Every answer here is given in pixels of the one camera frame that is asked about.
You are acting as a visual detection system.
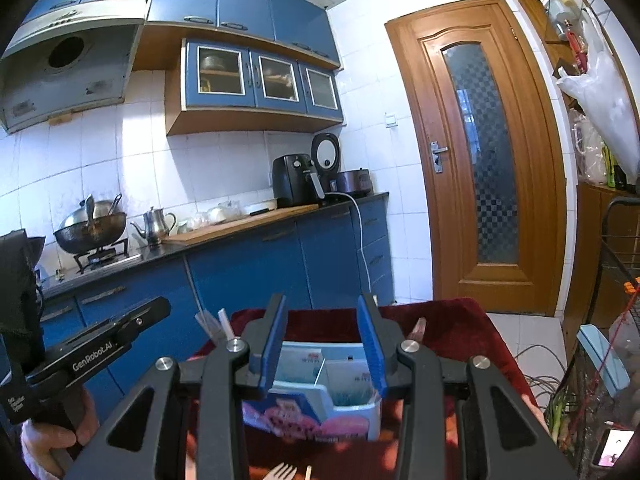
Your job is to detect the grey floor cables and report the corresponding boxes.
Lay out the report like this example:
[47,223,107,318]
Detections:
[512,343,567,412]

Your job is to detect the dark rice cooker with lid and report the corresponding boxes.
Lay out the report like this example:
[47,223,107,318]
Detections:
[310,132,375,199]

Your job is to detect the white power cable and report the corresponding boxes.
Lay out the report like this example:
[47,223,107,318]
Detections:
[325,191,374,302]

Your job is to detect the person's left hand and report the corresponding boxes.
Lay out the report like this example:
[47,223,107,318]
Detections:
[21,388,101,479]

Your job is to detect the smartphone with lit screen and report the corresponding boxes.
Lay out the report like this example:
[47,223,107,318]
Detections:
[590,427,637,471]

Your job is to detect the red printed blanket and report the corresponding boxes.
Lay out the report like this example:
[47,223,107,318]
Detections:
[187,297,547,480]

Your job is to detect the blue kitchen base cabinet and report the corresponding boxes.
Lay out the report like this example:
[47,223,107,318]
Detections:
[0,192,396,413]

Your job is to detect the metal wok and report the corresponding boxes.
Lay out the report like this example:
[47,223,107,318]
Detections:
[52,212,129,255]

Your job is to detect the gas stove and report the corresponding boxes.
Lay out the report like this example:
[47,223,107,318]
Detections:
[47,239,144,282]

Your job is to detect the light blue utensil box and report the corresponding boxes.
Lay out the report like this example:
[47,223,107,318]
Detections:
[242,340,384,444]

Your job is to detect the light blue plastic board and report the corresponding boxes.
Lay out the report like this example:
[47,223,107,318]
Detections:
[577,324,631,399]

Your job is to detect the green onion stalks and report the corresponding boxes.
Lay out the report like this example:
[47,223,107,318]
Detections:
[547,389,577,447]

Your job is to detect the metal teapot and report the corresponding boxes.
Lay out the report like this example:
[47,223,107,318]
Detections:
[130,206,178,249]

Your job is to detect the red bottle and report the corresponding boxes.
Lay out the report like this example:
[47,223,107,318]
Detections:
[562,19,591,74]

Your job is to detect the black air fryer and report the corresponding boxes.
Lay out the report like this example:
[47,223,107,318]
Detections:
[271,154,326,209]

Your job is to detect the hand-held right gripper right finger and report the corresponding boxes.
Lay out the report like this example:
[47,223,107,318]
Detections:
[356,292,581,480]

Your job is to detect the metal wok lid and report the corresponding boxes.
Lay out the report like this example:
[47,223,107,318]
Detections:
[59,200,121,231]

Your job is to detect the white plastic bag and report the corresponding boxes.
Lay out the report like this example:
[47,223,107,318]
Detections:
[556,7,640,187]

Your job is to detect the blue glass-door wall cabinet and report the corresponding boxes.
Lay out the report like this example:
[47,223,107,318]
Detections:
[165,37,346,136]

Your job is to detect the grey range hood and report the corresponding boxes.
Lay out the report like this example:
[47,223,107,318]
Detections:
[0,0,151,134]

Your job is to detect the white plastic fork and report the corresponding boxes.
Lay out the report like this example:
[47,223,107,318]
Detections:
[264,462,299,480]

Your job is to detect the cardboard box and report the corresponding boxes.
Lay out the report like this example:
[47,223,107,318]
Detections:
[552,57,581,81]

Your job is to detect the wooden door with glass panel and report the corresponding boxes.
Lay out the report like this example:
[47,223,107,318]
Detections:
[384,0,569,317]

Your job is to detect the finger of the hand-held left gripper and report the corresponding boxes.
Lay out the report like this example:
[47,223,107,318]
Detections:
[112,296,172,349]

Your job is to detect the blue upper wall cabinet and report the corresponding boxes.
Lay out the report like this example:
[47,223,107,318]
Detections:
[20,0,344,72]

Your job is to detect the white flat utensil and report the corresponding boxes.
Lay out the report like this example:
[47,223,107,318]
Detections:
[217,311,237,343]

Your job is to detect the silver door handle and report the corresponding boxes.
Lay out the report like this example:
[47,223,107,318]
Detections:
[430,141,450,175]

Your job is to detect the wooden shelf cabinet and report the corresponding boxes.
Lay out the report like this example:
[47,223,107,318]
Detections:
[505,0,640,357]

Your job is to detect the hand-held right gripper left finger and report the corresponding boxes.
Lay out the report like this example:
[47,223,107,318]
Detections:
[65,292,290,480]

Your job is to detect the clear plastic bag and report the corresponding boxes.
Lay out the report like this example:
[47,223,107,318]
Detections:
[570,110,609,184]

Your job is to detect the wooden cutting board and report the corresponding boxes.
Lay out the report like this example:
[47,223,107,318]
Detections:
[162,203,321,245]

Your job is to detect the black wire cart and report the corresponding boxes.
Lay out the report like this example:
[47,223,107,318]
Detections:
[565,197,640,480]

